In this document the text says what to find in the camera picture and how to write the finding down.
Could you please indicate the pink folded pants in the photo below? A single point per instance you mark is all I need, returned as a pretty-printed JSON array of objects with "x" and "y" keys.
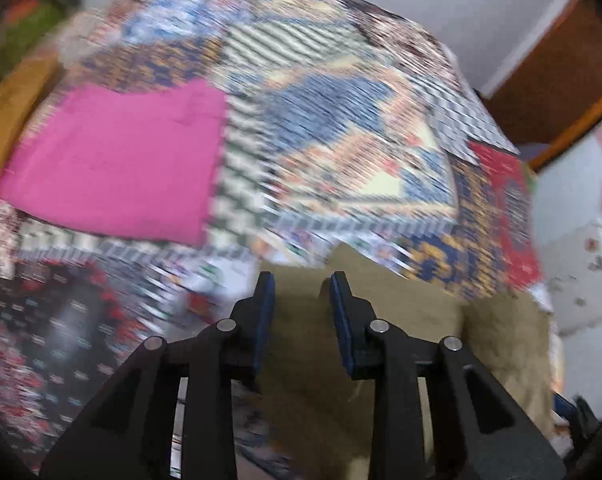
[{"x": 133, "y": 165}]

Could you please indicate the patchwork patterned bed quilt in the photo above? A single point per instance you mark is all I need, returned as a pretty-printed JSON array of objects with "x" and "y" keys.
[{"x": 345, "y": 125}]

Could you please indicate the green storage bag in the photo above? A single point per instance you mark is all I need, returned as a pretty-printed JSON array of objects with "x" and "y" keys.
[{"x": 21, "y": 36}]

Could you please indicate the olive khaki pants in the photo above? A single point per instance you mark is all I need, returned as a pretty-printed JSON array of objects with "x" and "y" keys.
[{"x": 319, "y": 415}]

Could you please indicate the wooden lap desk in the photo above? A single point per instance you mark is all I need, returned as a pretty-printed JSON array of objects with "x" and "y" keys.
[{"x": 20, "y": 92}]

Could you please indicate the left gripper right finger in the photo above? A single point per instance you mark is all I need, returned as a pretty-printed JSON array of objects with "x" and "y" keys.
[{"x": 438, "y": 412}]

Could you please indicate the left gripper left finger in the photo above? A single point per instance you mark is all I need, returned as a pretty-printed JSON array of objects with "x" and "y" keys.
[{"x": 126, "y": 430}]

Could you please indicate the wooden room door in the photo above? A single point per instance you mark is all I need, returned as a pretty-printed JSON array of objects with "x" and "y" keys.
[{"x": 554, "y": 97}]

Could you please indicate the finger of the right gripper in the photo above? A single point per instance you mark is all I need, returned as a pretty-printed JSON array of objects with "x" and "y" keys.
[{"x": 582, "y": 422}]

